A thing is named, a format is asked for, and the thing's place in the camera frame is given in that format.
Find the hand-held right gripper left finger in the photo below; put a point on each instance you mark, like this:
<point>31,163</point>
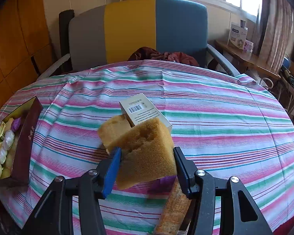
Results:
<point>111,173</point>

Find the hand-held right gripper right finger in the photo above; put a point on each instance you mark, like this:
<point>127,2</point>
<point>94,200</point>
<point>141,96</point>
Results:
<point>183,171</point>

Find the yellow sponge block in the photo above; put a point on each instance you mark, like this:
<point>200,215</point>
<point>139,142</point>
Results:
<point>147,156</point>
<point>112,129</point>

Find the maroon gift box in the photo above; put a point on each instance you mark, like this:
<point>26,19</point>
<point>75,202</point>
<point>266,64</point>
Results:
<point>24,142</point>

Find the purple wrapped item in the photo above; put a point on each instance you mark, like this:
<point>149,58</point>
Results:
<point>159,183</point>

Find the green-edged snack packet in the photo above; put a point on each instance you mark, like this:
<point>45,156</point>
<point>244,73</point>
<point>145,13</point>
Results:
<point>172,210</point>

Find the striped tablecloth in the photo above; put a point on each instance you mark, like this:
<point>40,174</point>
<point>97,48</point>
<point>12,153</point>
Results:
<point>210,127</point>

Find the white cardboard box with barcode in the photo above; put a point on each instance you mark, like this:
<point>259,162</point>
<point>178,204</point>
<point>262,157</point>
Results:
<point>142,111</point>

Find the yellow wrapped ball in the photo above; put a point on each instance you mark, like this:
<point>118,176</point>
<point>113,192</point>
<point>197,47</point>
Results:
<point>6,173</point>

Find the purple wrapped ball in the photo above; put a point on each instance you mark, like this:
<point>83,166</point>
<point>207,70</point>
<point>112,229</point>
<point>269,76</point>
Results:
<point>16,123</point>

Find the dark red garment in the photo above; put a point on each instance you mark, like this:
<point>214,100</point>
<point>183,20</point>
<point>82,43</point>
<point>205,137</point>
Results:
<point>161,56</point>

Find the wooden side table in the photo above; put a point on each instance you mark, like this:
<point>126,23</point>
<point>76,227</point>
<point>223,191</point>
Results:
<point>245,58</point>

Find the small purple box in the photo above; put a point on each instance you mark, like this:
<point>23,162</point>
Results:
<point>249,46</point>

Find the white appliance carton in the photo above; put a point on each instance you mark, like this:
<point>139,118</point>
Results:
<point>236,35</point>

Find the grey yellow blue chair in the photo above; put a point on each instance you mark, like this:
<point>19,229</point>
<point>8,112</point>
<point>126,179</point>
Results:
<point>137,29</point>

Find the blue round object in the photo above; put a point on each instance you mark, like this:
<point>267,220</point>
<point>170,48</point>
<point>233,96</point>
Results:
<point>287,62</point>

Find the orange wooden cabinet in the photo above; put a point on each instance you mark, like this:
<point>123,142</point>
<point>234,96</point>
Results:
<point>14,41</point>

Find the pink patterned curtain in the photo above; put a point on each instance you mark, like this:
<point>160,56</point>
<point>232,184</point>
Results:
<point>276,22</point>

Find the black upright post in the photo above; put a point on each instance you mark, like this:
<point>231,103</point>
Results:
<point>65,34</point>

